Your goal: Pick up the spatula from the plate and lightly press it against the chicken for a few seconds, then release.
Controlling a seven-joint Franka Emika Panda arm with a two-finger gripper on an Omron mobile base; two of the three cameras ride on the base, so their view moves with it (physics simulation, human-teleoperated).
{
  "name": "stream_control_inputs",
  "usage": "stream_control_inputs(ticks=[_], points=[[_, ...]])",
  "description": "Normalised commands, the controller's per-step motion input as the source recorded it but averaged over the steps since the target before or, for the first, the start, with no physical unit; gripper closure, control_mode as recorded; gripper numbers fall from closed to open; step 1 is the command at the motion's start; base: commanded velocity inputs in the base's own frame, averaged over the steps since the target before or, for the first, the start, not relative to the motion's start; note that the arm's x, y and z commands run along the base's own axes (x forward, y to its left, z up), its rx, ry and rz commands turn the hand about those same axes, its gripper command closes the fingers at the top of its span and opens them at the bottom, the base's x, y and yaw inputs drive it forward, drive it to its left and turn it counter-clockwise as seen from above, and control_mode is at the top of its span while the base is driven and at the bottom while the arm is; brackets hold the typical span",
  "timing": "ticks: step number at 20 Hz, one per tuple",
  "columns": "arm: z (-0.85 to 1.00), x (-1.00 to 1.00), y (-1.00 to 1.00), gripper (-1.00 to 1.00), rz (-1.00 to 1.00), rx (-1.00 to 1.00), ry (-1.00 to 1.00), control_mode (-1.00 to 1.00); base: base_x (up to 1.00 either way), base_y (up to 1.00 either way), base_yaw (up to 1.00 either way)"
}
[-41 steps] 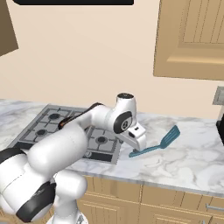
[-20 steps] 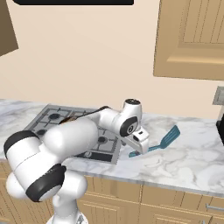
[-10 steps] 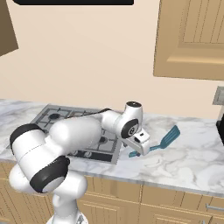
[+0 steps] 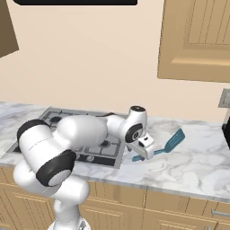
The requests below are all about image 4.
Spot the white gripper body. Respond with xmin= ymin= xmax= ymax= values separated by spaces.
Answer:
xmin=131 ymin=143 xmax=155 ymax=161

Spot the teal slotted spatula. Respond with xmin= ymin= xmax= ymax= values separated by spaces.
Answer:
xmin=131 ymin=128 xmax=186 ymax=163

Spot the steel gas hob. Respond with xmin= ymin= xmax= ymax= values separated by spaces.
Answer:
xmin=5 ymin=107 xmax=128 ymax=170

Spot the tan drawer front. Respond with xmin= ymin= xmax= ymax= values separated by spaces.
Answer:
xmin=209 ymin=199 xmax=230 ymax=225
xmin=87 ymin=180 xmax=146 ymax=209
xmin=145 ymin=189 xmax=212 ymax=216

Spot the tan base cupboard door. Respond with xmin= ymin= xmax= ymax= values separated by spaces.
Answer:
xmin=0 ymin=166 xmax=58 ymax=230
xmin=78 ymin=204 xmax=145 ymax=230
xmin=143 ymin=208 xmax=218 ymax=230

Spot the black appliance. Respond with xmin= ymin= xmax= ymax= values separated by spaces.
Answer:
xmin=221 ymin=116 xmax=230 ymax=141

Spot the black extractor hood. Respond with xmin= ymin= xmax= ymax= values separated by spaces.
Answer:
xmin=13 ymin=0 xmax=139 ymax=6

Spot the grey wall socket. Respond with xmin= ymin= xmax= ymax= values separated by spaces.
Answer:
xmin=217 ymin=88 xmax=230 ymax=109

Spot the grey drawer handle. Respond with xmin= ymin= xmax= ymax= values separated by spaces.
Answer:
xmin=210 ymin=208 xmax=230 ymax=218

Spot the tan wall cupboard door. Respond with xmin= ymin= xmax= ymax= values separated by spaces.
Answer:
xmin=157 ymin=0 xmax=230 ymax=84

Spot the brown wall cupboard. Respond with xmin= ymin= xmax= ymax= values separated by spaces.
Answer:
xmin=0 ymin=0 xmax=20 ymax=58

